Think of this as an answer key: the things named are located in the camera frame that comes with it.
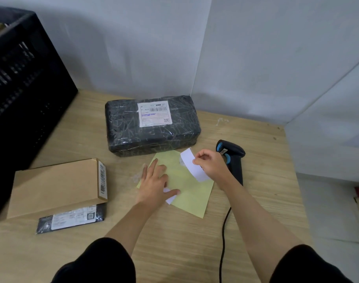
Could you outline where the person's left hand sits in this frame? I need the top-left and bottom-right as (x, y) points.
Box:
(135, 158), (181, 207)

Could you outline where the person's right hand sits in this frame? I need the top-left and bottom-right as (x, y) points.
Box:
(192, 149), (234, 189)

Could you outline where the black blue barcode scanner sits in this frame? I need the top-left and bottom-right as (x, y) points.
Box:
(216, 140), (246, 187)

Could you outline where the white label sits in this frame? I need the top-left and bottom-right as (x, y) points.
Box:
(180, 147), (212, 183)
(163, 187), (178, 206)

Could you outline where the yellow sticker backing sheet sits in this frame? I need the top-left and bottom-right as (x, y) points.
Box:
(137, 150), (215, 219)

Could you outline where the large black parcel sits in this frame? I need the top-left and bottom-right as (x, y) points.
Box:
(105, 96), (202, 158)

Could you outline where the small black parcel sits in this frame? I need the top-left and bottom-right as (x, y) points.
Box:
(36, 203), (107, 235)

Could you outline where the black plastic crate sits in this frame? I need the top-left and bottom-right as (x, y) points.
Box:
(0, 7), (79, 224)

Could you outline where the person's left forearm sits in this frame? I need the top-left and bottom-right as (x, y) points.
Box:
(105, 202), (156, 257)

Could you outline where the person's right forearm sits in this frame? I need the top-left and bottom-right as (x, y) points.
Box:
(219, 176), (304, 282)

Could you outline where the black scanner cable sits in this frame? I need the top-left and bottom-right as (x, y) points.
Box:
(219, 206), (232, 283)

